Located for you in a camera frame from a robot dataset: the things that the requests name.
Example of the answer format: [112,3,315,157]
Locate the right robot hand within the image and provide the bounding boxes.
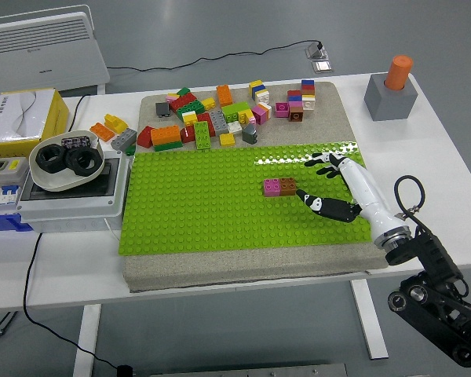
[296,152,409,241]

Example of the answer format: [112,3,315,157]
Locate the white orange pink brick stack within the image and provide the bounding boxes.
[250,101,273,126]

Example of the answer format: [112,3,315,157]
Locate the lime green toy brick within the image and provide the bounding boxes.
[221,101,252,123]

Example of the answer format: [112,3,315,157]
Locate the long grey toy brick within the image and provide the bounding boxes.
[208,108,231,137]

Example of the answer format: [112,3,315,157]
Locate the green studded baseplate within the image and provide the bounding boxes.
[118,140,390,257]

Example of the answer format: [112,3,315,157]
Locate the long green toy brick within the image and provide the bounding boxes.
[193,120,213,152]

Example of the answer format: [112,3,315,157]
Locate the large red toy brick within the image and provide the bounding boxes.
[168,93,199,113]

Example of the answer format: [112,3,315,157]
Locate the long orange toy brick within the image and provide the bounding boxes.
[150,124,182,147]

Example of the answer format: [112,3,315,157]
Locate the red sloped toy brick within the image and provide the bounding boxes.
[136,125,155,149]

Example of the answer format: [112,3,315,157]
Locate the yellow sloped toy brick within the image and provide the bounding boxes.
[104,112,129,134]

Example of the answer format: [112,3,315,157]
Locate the grey block holder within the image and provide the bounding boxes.
[363,73,419,122]

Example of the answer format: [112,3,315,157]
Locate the red blue pink brown stack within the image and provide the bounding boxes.
[287,89,304,123]

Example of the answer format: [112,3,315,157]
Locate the blue red orange white stack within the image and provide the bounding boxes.
[301,79,316,112]

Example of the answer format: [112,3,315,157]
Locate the orange cylinder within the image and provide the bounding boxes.
[384,54,414,91]

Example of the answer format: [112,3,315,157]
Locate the dark grey sloped brick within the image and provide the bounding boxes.
[241,123,259,145]

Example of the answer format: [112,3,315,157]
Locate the white table leg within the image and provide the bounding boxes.
[349,279,389,361]
[72,304,103,377]

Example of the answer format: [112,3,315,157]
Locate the yellow blue white brick stack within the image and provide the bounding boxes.
[249,79,272,106]

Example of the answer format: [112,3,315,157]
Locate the grey-brown foam mat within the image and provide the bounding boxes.
[122,81,396,294]

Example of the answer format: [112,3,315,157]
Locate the floor socket with plug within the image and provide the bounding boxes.
[305,40,330,60]

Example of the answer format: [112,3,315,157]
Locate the long flat green brick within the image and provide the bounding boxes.
[152,140,184,152]

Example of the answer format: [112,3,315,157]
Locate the small black patterned block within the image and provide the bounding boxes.
[60,135,91,149]

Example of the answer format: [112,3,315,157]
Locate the large black plastic nut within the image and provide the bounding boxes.
[65,147,99,177]
[36,144,68,172]

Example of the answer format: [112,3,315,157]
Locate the white bowl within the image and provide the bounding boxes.
[28,131,106,192]

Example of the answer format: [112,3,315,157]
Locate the white panel heater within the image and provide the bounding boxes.
[0,4,111,95]

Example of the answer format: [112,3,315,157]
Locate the yellow white tissue box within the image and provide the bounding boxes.
[0,89,70,160]

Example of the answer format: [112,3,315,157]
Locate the blue plastic box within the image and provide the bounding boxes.
[0,211,35,232]

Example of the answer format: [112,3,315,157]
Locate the white circuit breaker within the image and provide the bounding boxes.
[0,182,23,209]

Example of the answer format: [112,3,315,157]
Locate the black power cable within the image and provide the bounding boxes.
[108,38,325,73]

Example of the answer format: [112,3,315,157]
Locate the thin white wire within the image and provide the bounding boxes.
[104,218,122,241]

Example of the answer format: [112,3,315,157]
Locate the grey electrical enclosure box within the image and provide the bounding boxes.
[15,151,133,232]

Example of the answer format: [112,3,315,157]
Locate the long black cable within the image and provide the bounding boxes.
[22,232,121,370]

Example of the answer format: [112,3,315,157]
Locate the grey switch box red button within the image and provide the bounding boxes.
[0,156,30,185]

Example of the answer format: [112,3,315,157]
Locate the grey cable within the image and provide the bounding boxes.
[0,312,19,350]

